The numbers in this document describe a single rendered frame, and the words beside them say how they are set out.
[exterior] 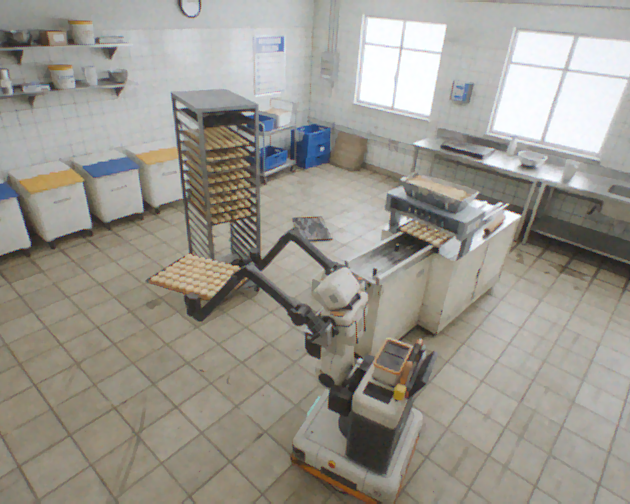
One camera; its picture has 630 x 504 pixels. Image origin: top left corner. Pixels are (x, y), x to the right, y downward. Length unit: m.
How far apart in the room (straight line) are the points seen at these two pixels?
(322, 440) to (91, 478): 1.41
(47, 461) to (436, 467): 2.44
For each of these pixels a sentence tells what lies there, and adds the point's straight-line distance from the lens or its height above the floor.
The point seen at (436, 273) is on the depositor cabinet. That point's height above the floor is 0.66.
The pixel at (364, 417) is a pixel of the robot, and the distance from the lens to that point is 2.40.
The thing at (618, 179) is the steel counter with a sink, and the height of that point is 0.89.
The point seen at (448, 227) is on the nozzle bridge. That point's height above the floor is 1.05.
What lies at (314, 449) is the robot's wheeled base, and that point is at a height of 0.27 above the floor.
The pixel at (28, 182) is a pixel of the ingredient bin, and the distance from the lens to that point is 5.36.
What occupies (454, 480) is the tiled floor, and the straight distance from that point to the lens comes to 3.16.
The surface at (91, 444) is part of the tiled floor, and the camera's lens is 3.34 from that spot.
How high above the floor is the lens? 2.55
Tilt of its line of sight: 31 degrees down
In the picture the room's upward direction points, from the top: 4 degrees clockwise
